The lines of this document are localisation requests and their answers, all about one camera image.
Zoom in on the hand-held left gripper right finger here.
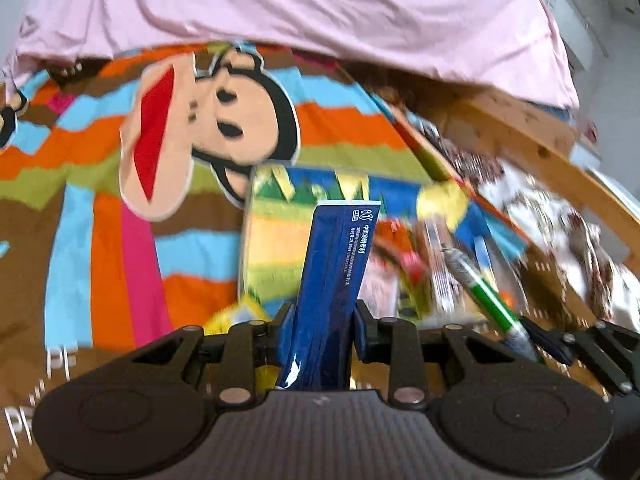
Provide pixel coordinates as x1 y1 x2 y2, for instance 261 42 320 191
352 300 506 407

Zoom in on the cartoon monkey striped blanket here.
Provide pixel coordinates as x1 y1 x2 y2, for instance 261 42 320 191
0 42 531 480

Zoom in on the pink bed sheet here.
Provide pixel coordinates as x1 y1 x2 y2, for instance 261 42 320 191
10 0 581 111

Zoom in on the striped snack packet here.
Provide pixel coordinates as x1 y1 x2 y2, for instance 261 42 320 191
422 220 482 317

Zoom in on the white snack packet red label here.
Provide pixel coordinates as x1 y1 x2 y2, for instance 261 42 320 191
360 260 402 316

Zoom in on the dark blue snack packet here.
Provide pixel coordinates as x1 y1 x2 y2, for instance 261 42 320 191
274 200 382 391

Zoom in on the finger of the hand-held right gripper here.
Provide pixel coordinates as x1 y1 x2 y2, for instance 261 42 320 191
590 321 640 361
520 316 636 396

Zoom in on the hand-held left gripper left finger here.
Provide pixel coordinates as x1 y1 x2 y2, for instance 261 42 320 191
127 302 297 407

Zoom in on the white air conditioner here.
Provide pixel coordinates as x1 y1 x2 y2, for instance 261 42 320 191
530 0 608 73

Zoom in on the green white stick packet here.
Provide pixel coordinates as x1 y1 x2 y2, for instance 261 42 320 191
440 244 543 357

